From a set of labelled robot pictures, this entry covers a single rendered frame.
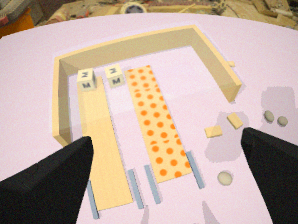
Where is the small tan block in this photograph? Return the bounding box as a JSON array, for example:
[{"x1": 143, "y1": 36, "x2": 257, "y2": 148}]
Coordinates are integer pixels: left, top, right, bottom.
[{"x1": 226, "y1": 113, "x2": 243, "y2": 129}]

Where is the cream u-shaped wall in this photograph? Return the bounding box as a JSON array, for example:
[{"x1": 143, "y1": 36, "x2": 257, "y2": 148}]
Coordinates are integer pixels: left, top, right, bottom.
[{"x1": 48, "y1": 20, "x2": 243, "y2": 147}]

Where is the orange polka-dotted flat strip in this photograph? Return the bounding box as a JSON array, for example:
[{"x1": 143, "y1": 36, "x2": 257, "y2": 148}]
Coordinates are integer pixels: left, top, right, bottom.
[{"x1": 137, "y1": 105, "x2": 192, "y2": 183}]

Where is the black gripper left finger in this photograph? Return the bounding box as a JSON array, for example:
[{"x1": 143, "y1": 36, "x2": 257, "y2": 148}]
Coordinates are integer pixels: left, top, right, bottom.
[{"x1": 0, "y1": 136, "x2": 94, "y2": 224}]

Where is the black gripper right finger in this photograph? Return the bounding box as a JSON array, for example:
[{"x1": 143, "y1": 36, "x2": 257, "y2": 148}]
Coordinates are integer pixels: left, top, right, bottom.
[{"x1": 241, "y1": 127, "x2": 298, "y2": 224}]

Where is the small yellow flat block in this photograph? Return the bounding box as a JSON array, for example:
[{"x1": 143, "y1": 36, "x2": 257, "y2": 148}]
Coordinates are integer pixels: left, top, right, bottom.
[{"x1": 205, "y1": 125, "x2": 222, "y2": 139}]

